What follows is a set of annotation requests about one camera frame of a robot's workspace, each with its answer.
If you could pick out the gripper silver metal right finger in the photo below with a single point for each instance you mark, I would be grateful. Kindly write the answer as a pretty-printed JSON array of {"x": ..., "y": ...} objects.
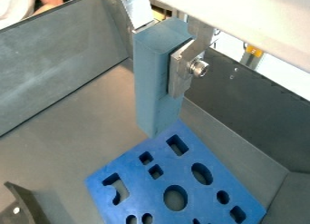
[{"x": 186, "y": 61}]

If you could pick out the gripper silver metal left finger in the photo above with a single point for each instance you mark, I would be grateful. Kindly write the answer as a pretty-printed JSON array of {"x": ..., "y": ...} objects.
[{"x": 139, "y": 13}]

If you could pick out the blue-grey rectangular block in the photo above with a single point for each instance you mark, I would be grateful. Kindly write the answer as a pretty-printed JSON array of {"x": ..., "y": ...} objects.
[{"x": 156, "y": 108}]

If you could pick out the person in white shirt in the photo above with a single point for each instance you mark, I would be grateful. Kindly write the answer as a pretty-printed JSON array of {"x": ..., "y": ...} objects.
[{"x": 15, "y": 10}]

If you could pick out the grey plastic bin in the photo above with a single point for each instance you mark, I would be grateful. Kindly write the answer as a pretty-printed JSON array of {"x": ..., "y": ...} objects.
[{"x": 68, "y": 103}]

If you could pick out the blue shape sorting board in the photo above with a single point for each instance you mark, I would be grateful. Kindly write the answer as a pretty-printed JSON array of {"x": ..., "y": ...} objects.
[{"x": 170, "y": 182}]

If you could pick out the yellow tag on post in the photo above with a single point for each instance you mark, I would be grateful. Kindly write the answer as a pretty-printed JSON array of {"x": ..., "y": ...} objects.
[{"x": 254, "y": 51}]

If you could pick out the dark curved bracket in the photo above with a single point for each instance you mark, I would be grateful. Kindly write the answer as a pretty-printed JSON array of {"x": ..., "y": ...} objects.
[{"x": 24, "y": 210}]

